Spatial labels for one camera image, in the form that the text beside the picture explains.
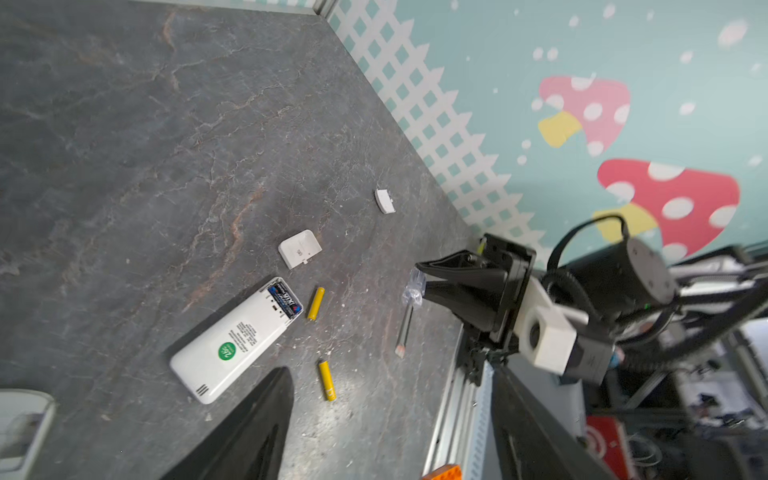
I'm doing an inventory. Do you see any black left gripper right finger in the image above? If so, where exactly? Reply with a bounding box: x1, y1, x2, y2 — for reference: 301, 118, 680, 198
491, 367, 615, 479

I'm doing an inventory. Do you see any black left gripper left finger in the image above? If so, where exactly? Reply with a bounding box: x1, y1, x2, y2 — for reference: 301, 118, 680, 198
164, 367, 294, 480

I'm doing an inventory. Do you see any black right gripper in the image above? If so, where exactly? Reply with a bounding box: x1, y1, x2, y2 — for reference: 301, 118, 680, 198
416, 233, 536, 350

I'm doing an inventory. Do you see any clear handle screwdriver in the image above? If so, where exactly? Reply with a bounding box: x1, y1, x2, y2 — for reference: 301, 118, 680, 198
395, 268, 426, 359

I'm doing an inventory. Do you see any small white remote control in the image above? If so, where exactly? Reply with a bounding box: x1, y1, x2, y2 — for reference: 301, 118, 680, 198
170, 277, 304, 405

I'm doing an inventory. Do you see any yellow battery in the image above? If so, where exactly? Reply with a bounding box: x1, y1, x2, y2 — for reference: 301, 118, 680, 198
318, 360, 337, 402
307, 287, 326, 321

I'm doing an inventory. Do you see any white battery cover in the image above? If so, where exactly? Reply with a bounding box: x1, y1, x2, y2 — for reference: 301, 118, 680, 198
374, 189, 396, 215

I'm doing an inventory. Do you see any small remote battery cover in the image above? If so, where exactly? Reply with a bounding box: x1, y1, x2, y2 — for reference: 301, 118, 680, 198
278, 229, 322, 269

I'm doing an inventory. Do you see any large white remote control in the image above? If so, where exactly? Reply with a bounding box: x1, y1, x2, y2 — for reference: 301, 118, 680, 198
1, 388, 56, 480

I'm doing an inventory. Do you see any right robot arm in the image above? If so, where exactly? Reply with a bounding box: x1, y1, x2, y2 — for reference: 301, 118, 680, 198
416, 216, 767, 383

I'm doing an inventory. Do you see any dark battery in small remote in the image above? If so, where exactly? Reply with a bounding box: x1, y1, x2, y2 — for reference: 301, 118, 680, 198
267, 281, 303, 319

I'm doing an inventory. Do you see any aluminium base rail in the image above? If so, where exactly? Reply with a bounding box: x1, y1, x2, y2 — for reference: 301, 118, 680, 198
422, 328, 494, 479

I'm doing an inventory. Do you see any orange toy brick on rail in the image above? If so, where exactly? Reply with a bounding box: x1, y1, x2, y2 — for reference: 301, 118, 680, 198
421, 464, 463, 480

